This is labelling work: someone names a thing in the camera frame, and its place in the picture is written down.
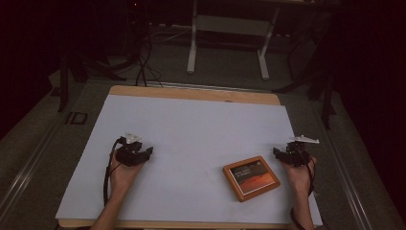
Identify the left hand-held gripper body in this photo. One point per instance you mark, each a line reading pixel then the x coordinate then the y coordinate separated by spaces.
pixel 129 153

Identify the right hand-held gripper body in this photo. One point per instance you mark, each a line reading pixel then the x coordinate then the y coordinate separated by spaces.
pixel 300 153

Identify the orange framed tablet box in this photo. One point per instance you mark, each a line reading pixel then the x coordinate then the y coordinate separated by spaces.
pixel 251 179

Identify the person's left hand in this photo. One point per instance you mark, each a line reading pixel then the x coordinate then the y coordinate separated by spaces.
pixel 123 175

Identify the person's right hand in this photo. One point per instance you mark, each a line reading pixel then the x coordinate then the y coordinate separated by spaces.
pixel 300 179

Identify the white table mat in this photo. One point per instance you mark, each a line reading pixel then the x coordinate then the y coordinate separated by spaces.
pixel 191 153

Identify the black metal stand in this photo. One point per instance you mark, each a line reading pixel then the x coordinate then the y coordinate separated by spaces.
pixel 325 96
pixel 65 83

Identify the white power strip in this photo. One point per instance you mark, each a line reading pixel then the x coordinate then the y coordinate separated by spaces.
pixel 172 27

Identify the metal floor rail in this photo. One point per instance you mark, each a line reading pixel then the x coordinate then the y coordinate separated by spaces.
pixel 25 172
pixel 348 172

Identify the white metal desk frame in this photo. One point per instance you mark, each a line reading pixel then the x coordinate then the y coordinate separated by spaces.
pixel 230 28

